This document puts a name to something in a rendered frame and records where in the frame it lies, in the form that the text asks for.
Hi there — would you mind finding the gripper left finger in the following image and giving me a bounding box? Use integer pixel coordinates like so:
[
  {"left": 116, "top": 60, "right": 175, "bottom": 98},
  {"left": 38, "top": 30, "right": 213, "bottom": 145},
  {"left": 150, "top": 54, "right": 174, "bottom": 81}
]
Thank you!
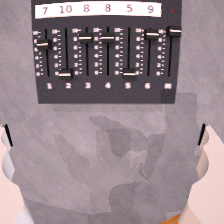
[{"left": 0, "top": 124, "right": 34, "bottom": 224}]

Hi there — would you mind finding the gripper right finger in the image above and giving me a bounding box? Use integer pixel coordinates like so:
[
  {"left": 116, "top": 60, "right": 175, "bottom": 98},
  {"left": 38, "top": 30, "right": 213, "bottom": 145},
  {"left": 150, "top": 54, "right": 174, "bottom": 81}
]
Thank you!
[{"left": 178, "top": 123, "right": 224, "bottom": 224}]

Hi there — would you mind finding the dark grey lighting desk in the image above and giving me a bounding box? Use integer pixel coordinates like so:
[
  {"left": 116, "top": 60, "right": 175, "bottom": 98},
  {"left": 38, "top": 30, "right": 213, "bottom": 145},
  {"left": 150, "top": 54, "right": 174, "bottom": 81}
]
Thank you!
[{"left": 31, "top": 0, "right": 182, "bottom": 104}]

